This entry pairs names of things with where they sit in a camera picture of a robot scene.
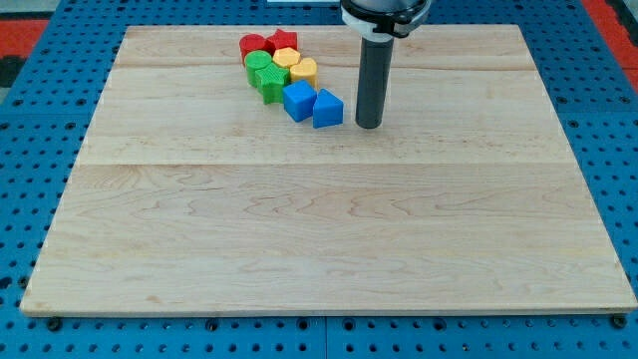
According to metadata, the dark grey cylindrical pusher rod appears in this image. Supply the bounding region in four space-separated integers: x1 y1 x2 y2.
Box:
355 38 394 130

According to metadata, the blue triangle block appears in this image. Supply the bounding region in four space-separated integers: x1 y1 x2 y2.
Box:
313 89 344 129

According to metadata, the blue cube block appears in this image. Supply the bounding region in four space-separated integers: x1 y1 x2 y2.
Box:
283 80 317 123

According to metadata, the yellow heart block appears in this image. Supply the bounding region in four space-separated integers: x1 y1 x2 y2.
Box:
289 58 319 90

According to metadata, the yellow hexagon block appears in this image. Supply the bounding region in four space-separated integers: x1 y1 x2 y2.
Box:
272 47 301 69

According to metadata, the red star block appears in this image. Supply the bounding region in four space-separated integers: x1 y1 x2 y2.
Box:
266 29 298 53

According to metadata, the green star block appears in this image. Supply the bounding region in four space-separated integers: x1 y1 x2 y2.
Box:
255 63 290 105

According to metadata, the green cylinder block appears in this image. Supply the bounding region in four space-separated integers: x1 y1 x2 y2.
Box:
244 50 272 87

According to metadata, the red cylinder block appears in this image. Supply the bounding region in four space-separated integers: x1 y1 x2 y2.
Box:
238 33 274 64

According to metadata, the light wooden board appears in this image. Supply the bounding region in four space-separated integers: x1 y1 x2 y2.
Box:
21 25 637 317

